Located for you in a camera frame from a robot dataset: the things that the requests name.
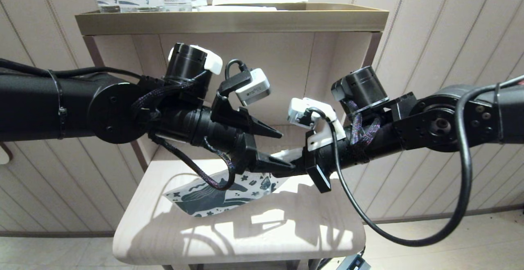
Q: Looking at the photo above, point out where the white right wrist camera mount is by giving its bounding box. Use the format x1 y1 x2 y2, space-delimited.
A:
287 97 347 152

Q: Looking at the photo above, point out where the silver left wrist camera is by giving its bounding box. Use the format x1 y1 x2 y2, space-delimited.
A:
219 68 271 107

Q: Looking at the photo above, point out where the black left camera cable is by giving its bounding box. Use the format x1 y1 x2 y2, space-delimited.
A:
224 59 250 80

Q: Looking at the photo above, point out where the thick black shoulder cable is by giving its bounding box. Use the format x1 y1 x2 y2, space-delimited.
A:
0 58 144 80

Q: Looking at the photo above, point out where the blue black floor device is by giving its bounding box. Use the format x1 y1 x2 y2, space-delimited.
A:
336 254 371 270

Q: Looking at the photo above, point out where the olive brown tray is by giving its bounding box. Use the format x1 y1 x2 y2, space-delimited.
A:
75 3 389 36

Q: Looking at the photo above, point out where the braided right arm cable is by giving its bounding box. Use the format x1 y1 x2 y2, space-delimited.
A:
347 100 382 156

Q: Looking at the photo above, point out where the light wood open cabinet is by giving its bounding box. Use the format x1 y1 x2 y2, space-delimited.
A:
75 3 389 270

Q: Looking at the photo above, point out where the white wall fixture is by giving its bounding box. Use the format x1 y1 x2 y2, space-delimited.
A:
0 142 13 165

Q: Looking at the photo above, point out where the smooth black camera cable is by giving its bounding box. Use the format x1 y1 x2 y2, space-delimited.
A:
301 84 524 248

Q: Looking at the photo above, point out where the white horse-print pouch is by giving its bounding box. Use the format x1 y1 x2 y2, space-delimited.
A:
164 148 305 218

